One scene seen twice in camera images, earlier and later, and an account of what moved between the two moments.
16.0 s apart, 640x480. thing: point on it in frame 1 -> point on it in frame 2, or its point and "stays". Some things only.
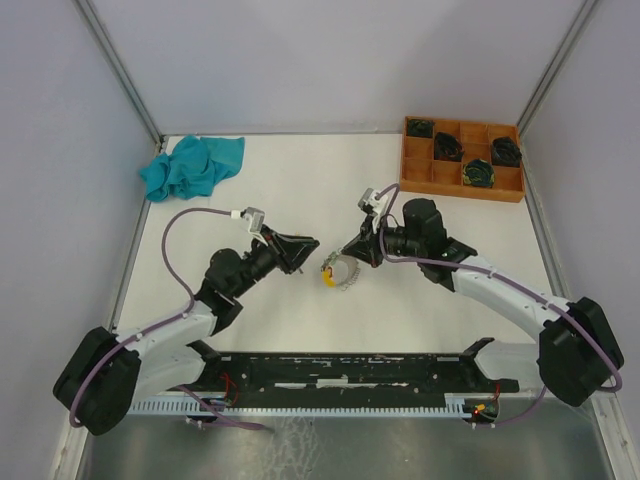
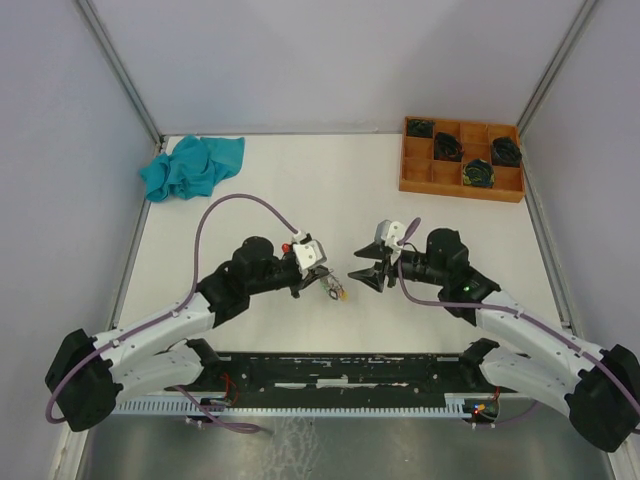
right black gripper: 365,246 -> 374,277
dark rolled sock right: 505,152 stays
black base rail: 424,374 stays
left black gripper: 276,245 -> 310,277
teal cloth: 192,167 stays
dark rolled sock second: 447,147 stays
